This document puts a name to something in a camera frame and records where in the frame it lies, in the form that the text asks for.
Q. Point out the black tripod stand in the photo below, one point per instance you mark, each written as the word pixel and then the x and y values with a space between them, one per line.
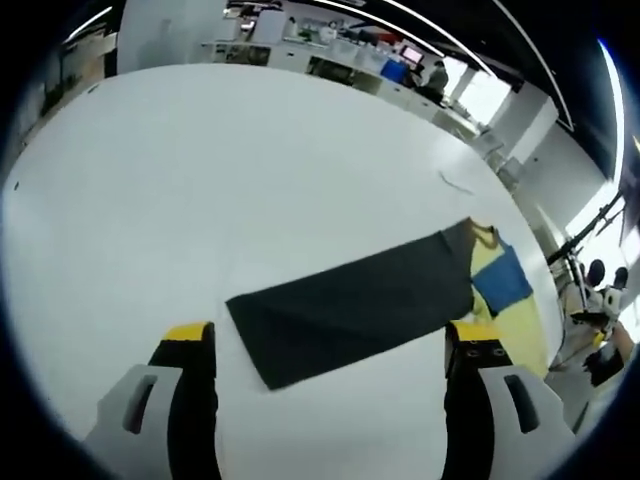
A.
pixel 575 240

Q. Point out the blue bin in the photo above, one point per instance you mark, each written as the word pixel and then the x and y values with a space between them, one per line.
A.
pixel 393 70

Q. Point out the dark cloth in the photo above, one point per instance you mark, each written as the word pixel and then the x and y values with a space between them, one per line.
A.
pixel 605 367

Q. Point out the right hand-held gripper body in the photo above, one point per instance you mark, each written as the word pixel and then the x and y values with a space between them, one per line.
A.
pixel 612 302

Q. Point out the pink monitor screen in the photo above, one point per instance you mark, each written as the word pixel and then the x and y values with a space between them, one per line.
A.
pixel 411 53

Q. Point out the yellow garment with coloured sleeves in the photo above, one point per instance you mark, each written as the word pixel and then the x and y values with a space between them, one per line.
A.
pixel 360 310

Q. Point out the person's right hand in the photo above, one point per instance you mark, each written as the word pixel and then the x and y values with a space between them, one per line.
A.
pixel 626 340

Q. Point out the white cabinet row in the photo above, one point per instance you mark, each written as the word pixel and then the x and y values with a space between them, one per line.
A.
pixel 300 55

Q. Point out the ceiling light strip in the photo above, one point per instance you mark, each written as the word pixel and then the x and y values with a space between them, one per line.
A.
pixel 90 21
pixel 615 110

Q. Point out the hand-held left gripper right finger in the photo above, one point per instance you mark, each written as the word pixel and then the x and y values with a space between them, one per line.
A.
pixel 500 415

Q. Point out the white table socket panel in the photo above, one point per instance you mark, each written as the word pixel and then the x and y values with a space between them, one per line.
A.
pixel 455 184

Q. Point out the white square pillar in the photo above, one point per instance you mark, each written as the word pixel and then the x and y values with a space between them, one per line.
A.
pixel 170 35

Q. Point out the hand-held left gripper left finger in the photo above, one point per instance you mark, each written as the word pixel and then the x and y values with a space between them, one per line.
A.
pixel 150 415

